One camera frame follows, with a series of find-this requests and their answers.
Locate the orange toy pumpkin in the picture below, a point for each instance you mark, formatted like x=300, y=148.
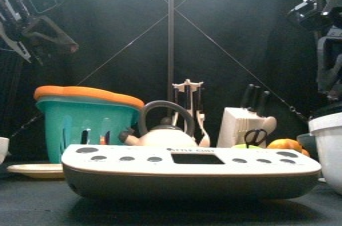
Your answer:
x=286, y=145

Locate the white knife block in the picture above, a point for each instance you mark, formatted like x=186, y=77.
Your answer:
x=238, y=126

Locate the teal basket with orange rim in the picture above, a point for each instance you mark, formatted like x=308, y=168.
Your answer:
x=85, y=116

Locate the white cup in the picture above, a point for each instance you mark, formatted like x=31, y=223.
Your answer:
x=3, y=150

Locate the white utensil rack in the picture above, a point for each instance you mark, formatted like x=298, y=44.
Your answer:
x=187, y=93

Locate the cream plate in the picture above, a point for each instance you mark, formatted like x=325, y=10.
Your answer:
x=38, y=170

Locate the white toy control panel appliance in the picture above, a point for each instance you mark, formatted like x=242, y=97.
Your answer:
x=191, y=173

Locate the grey vertical frame pole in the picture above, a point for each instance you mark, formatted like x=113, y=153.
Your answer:
x=170, y=36

